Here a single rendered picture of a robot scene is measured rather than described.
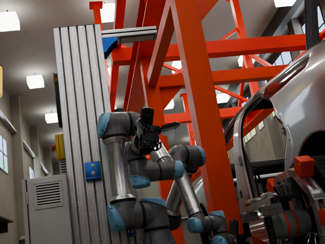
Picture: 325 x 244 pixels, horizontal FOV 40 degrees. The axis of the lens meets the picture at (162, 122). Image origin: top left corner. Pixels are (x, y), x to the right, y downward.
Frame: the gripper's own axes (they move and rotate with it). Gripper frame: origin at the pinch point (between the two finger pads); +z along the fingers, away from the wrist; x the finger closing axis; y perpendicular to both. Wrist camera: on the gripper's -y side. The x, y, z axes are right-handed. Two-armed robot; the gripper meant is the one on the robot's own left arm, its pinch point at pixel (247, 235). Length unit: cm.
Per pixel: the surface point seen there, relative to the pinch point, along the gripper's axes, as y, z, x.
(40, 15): -565, 390, -596
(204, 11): -159, 33, -15
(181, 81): -182, 182, -132
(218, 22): -565, 773, -334
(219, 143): -59, 21, -16
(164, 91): -173, 171, -150
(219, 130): -67, 22, -15
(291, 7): -526, 794, -143
